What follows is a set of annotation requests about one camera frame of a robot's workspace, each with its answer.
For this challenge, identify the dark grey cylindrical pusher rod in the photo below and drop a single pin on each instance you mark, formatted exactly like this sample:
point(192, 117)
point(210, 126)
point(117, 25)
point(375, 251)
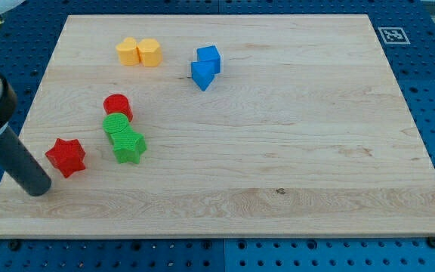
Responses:
point(19, 163)

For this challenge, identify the red star block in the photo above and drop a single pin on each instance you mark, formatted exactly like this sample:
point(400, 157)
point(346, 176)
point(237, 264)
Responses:
point(67, 156)

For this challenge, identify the green star block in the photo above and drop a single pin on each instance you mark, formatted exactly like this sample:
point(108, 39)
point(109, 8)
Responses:
point(128, 145)

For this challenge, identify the green cylinder block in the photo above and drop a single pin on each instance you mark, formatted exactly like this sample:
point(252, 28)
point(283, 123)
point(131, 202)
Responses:
point(114, 123)

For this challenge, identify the red cylinder block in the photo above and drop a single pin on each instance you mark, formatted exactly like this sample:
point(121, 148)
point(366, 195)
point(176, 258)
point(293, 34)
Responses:
point(118, 103)

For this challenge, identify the yellow heart block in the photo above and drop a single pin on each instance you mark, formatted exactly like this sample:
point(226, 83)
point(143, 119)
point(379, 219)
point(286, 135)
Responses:
point(127, 52)

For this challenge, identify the yellow hexagon block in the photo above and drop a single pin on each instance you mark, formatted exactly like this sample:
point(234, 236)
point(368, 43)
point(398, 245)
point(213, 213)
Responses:
point(150, 52)

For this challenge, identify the blue triangle block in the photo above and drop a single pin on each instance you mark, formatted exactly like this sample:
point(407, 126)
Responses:
point(202, 73)

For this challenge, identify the light wooden board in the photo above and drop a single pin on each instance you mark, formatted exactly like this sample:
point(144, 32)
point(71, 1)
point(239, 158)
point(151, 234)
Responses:
point(304, 133)

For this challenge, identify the blue cube block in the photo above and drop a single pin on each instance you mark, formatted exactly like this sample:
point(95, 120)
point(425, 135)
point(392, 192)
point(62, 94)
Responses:
point(210, 54)

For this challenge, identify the white fiducial marker tag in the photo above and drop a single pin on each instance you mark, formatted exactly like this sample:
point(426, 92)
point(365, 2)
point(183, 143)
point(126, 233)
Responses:
point(392, 35)

